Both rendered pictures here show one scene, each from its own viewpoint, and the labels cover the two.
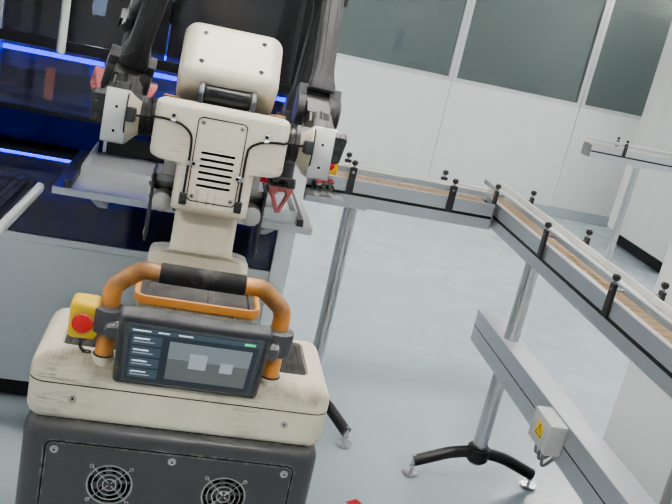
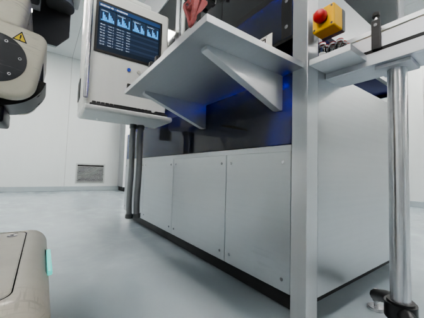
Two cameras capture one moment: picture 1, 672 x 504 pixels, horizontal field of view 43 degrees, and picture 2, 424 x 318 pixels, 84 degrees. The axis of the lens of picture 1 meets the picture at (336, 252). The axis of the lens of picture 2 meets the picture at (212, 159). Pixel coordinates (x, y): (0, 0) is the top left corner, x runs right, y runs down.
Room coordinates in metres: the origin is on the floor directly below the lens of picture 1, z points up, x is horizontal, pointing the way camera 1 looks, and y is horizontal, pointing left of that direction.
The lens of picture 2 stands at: (2.06, -0.43, 0.50)
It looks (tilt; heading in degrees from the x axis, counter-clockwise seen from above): 3 degrees up; 66
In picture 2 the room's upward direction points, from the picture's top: 2 degrees clockwise
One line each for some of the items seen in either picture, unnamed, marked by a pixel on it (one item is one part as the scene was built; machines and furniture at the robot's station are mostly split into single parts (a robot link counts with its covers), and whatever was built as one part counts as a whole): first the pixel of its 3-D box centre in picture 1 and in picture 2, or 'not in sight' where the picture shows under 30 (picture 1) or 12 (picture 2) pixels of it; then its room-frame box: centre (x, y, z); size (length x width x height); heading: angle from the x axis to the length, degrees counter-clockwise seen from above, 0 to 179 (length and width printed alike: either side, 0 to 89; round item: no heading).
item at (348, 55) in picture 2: (321, 195); (339, 62); (2.74, 0.09, 0.87); 0.14 x 0.13 x 0.02; 11
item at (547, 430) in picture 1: (547, 431); not in sight; (2.13, -0.67, 0.50); 0.12 x 0.05 x 0.09; 11
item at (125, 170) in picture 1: (133, 165); not in sight; (2.46, 0.65, 0.90); 0.34 x 0.26 x 0.04; 11
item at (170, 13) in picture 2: not in sight; (162, 43); (2.42, 1.39, 1.50); 0.49 x 0.01 x 0.59; 101
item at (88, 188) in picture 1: (188, 189); (206, 83); (2.43, 0.47, 0.87); 0.70 x 0.48 x 0.02; 101
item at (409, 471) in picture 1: (474, 463); not in sight; (2.66, -0.63, 0.07); 0.50 x 0.08 x 0.14; 101
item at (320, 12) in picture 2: not in sight; (320, 16); (2.65, 0.08, 0.99); 0.04 x 0.04 x 0.04; 11
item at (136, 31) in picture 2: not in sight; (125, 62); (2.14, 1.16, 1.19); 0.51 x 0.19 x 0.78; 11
